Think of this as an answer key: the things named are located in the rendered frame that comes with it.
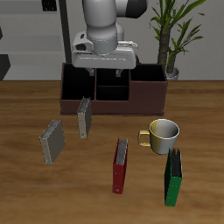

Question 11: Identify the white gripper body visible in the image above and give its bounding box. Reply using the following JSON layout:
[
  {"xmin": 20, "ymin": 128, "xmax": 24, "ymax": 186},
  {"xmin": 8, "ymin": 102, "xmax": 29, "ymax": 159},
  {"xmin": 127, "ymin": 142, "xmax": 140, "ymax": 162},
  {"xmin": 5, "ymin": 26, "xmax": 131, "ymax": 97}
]
[{"xmin": 71, "ymin": 40, "xmax": 139, "ymax": 70}]

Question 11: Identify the dark brown desk caddy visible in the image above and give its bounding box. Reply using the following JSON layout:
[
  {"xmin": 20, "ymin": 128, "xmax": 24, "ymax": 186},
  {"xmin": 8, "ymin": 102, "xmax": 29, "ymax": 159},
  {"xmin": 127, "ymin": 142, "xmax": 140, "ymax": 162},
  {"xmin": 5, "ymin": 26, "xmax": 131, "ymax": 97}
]
[{"xmin": 59, "ymin": 55, "xmax": 169, "ymax": 116}]

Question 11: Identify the narrow grey book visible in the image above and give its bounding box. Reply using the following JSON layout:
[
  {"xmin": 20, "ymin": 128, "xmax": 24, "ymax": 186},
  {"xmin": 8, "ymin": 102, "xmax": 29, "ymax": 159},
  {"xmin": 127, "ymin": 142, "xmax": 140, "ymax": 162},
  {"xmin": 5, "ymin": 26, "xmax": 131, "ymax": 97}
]
[{"xmin": 76, "ymin": 96, "xmax": 93, "ymax": 139}]

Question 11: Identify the wide grey book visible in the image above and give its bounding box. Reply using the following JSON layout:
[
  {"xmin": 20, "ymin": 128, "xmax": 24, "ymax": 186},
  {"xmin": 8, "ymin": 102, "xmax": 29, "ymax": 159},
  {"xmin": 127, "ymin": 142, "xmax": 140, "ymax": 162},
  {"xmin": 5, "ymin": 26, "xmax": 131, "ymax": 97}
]
[{"xmin": 38, "ymin": 118, "xmax": 67, "ymax": 165}]

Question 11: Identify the red book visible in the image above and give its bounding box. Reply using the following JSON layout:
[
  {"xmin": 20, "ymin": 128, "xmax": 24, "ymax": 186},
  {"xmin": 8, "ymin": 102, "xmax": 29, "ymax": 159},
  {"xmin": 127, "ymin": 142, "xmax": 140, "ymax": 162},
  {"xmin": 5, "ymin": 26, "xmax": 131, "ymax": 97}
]
[{"xmin": 112, "ymin": 136, "xmax": 130, "ymax": 195}]

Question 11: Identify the green book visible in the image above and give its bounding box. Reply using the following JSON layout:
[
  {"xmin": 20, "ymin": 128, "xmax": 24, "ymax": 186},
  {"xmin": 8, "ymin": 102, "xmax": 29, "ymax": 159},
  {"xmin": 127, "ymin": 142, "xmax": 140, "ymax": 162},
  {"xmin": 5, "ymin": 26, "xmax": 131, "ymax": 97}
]
[{"xmin": 164, "ymin": 147, "xmax": 184, "ymax": 207}]

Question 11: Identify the green pot plant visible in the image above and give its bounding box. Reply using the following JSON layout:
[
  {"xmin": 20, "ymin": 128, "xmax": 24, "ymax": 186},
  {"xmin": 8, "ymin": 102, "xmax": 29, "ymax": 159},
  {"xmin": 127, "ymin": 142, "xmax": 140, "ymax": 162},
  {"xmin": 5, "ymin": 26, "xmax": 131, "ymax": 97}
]
[{"xmin": 149, "ymin": 0, "xmax": 207, "ymax": 81}]

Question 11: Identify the yellow and white mug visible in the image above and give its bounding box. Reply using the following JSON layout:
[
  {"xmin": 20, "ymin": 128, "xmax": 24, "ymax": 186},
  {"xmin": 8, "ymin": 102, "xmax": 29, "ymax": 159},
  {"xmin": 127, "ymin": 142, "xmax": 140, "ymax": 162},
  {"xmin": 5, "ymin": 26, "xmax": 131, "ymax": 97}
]
[{"xmin": 137, "ymin": 118, "xmax": 180, "ymax": 156}]

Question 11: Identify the black vent grille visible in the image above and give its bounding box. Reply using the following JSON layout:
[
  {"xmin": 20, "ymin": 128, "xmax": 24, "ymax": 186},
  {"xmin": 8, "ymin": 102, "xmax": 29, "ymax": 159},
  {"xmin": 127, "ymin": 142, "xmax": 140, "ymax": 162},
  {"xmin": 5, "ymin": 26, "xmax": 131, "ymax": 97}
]
[{"xmin": 41, "ymin": 0, "xmax": 58, "ymax": 12}]

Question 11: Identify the dark window frame post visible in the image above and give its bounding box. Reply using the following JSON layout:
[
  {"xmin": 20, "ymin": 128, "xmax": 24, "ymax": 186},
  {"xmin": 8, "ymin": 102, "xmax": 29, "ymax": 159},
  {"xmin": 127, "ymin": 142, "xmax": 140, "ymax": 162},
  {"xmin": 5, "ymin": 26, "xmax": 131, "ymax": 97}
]
[{"xmin": 58, "ymin": 0, "xmax": 73, "ymax": 64}]

